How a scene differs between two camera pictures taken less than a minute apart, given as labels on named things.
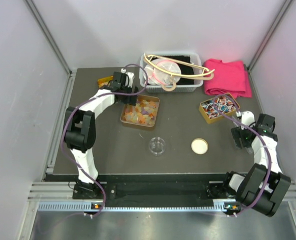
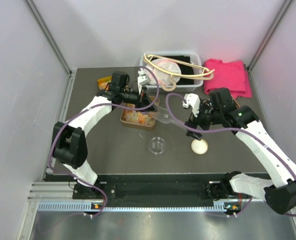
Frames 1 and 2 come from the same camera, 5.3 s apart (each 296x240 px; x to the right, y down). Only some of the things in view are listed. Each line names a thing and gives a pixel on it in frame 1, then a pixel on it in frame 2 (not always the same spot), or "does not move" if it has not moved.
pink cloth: (229, 77) does not move
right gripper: (237, 132) -> (193, 124)
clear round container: (157, 146) does not move
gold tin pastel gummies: (144, 113) does not move
